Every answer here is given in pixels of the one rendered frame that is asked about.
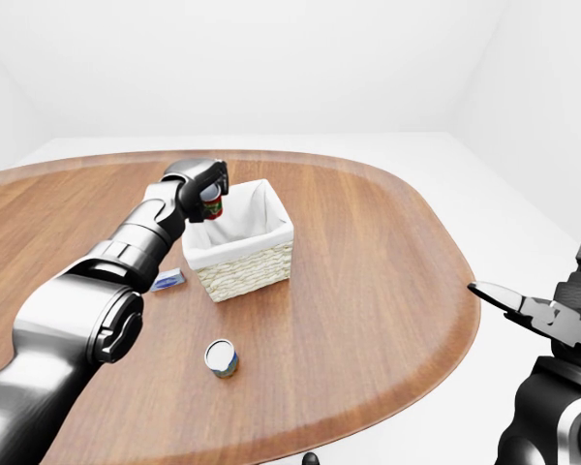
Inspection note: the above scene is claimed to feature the red tomato sauce tin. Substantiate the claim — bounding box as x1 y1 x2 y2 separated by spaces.
200 182 225 222

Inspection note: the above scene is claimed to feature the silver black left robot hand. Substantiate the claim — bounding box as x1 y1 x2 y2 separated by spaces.
164 157 231 225

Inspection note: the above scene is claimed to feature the blue green tin, white lid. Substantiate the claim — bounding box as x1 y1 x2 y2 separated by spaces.
203 338 240 380

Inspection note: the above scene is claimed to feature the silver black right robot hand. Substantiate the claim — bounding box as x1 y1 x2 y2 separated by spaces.
466 222 581 375

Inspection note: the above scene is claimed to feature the small blue printed box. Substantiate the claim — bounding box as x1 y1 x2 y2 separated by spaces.
150 266 187 295

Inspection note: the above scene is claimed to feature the wicker basket with white lining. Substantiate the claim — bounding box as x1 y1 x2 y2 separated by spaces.
180 178 295 304

